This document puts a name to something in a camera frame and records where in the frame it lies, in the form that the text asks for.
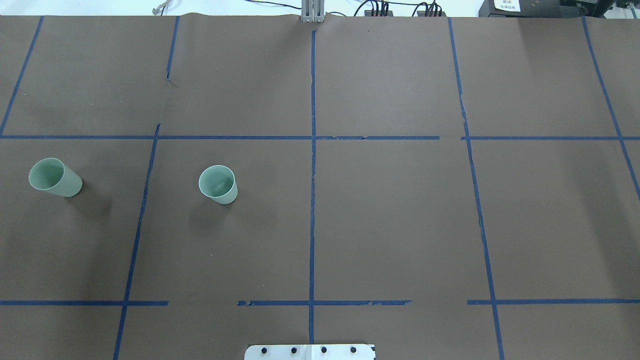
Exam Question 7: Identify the green cup from pedestal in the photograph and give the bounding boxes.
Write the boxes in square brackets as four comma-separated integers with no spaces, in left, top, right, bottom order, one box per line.
[28,157,83,198]

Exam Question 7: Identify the black small computer box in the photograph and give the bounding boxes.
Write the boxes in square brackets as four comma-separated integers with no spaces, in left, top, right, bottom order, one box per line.
[478,0,582,18]

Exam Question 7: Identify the green cup near pedestal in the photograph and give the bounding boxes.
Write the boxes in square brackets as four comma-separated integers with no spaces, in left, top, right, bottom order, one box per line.
[198,164,238,205]

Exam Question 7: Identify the aluminium frame post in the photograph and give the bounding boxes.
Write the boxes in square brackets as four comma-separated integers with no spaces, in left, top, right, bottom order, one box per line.
[301,0,326,23]

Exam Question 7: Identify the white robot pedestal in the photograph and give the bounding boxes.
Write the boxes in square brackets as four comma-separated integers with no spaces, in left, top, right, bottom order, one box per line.
[244,343,377,360]

